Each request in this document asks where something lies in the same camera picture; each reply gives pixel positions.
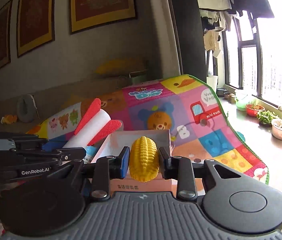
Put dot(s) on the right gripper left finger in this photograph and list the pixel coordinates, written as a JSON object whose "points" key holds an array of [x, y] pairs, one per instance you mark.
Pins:
{"points": [[106, 169]]}

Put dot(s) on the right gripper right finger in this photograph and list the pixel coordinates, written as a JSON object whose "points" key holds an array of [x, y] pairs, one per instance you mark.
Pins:
{"points": [[181, 170]]}

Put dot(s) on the yellow toy corn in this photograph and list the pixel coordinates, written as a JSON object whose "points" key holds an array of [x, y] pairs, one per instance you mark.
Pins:
{"points": [[144, 160]]}

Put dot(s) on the white red toy rocket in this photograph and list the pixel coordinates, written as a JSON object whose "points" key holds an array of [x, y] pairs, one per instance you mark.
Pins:
{"points": [[96, 124]]}

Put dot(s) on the blue white tissue pack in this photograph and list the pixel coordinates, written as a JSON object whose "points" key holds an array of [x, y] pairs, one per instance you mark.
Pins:
{"points": [[90, 154]]}

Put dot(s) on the pink cardboard box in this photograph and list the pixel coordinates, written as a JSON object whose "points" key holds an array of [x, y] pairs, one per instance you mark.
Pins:
{"points": [[113, 145]]}

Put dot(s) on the colourful cartoon play mat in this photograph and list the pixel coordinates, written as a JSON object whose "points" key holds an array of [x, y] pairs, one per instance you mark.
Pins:
{"points": [[190, 110]]}

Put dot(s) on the yellow toy on floor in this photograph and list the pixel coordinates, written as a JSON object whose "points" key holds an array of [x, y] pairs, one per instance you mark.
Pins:
{"points": [[9, 119]]}

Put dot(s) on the grey neck pillow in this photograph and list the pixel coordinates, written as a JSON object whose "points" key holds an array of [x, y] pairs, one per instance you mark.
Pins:
{"points": [[27, 109]]}

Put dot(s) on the red plant pot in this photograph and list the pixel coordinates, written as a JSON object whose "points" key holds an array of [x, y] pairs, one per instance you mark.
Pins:
{"points": [[253, 109]]}

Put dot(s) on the green basket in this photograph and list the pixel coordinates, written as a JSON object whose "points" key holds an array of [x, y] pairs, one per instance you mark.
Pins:
{"points": [[138, 77]]}

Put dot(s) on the green leafy plant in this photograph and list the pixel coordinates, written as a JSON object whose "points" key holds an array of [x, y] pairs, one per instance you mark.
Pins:
{"points": [[265, 118]]}

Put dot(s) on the yellow cushion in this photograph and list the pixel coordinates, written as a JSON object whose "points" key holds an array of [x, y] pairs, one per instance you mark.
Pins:
{"points": [[121, 67]]}

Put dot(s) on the framed red picture middle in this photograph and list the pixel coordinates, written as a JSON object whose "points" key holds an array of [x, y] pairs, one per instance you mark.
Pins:
{"points": [[35, 25]]}

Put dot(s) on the framed red picture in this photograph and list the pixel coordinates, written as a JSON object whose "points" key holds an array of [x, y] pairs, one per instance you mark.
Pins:
{"points": [[87, 14], [35, 25], [5, 18]]}

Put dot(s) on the framed red picture left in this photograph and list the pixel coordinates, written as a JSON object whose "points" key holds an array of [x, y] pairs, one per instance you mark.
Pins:
{"points": [[5, 18]]}

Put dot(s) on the hanging clothes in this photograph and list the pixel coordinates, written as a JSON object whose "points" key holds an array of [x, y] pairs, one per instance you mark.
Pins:
{"points": [[216, 16]]}

